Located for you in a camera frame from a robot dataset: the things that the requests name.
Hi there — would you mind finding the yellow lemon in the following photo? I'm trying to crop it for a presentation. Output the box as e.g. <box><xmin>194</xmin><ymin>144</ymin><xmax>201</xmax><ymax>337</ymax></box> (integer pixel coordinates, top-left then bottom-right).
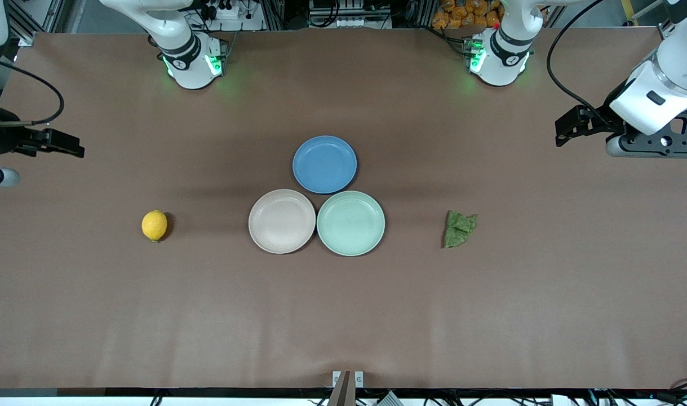
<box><xmin>141</xmin><ymin>210</ymin><xmax>168</xmax><ymax>243</ymax></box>

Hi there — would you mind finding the green lettuce leaf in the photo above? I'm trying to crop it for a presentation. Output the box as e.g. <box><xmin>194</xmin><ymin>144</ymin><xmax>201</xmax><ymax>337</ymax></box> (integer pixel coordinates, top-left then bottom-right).
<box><xmin>443</xmin><ymin>210</ymin><xmax>478</xmax><ymax>249</ymax></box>

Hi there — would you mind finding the bag of oranges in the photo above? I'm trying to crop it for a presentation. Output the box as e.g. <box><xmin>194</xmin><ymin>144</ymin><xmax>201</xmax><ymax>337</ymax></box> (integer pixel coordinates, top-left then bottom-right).
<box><xmin>432</xmin><ymin>0</ymin><xmax>504</xmax><ymax>29</ymax></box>

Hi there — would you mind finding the white power strip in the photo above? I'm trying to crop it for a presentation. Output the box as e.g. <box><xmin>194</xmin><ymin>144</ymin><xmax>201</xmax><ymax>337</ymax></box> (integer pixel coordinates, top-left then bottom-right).
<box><xmin>200</xmin><ymin>0</ymin><xmax>263</xmax><ymax>32</ymax></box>

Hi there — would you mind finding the beige round plate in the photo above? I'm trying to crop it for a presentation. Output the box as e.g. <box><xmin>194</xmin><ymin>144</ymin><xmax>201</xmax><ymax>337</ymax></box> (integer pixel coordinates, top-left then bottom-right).
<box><xmin>248</xmin><ymin>189</ymin><xmax>317</xmax><ymax>254</ymax></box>

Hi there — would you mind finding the mint green round plate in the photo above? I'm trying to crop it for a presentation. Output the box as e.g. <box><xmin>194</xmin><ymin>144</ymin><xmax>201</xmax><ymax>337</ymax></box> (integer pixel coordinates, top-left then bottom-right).
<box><xmin>316</xmin><ymin>191</ymin><xmax>386</xmax><ymax>257</ymax></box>

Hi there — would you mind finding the blue round plate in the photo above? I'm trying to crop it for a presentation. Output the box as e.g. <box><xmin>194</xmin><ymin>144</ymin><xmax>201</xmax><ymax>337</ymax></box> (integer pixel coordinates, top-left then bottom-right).
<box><xmin>292</xmin><ymin>135</ymin><xmax>358</xmax><ymax>195</ymax></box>

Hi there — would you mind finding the black electronics rack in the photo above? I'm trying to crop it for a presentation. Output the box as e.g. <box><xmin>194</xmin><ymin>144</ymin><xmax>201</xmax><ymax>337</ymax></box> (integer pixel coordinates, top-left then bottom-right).
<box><xmin>308</xmin><ymin>0</ymin><xmax>392</xmax><ymax>29</ymax></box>

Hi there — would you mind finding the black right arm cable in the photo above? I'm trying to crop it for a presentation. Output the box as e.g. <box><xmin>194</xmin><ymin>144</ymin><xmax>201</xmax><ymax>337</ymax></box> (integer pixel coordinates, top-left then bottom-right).
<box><xmin>0</xmin><ymin>59</ymin><xmax>64</xmax><ymax>126</ymax></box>

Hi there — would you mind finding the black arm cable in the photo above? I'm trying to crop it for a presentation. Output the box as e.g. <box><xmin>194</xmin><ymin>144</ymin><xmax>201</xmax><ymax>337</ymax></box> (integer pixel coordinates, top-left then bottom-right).
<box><xmin>0</xmin><ymin>59</ymin><xmax>64</xmax><ymax>126</ymax></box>
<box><xmin>546</xmin><ymin>0</ymin><xmax>601</xmax><ymax>116</ymax></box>

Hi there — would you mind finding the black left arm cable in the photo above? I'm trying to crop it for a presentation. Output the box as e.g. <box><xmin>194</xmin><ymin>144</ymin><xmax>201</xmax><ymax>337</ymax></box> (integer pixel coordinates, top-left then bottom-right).
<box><xmin>546</xmin><ymin>0</ymin><xmax>601</xmax><ymax>116</ymax></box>

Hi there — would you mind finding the aluminium frame corner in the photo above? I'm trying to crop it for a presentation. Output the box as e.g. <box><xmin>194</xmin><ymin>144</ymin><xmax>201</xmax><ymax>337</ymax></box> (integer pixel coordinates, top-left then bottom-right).
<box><xmin>5</xmin><ymin>0</ymin><xmax>59</xmax><ymax>47</ymax></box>
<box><xmin>622</xmin><ymin>0</ymin><xmax>679</xmax><ymax>40</ymax></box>

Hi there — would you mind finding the metal bracket with post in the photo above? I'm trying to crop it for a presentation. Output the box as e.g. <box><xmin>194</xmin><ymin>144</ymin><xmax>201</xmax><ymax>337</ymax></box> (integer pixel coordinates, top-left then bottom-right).
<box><xmin>327</xmin><ymin>370</ymin><xmax>365</xmax><ymax>406</ymax></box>

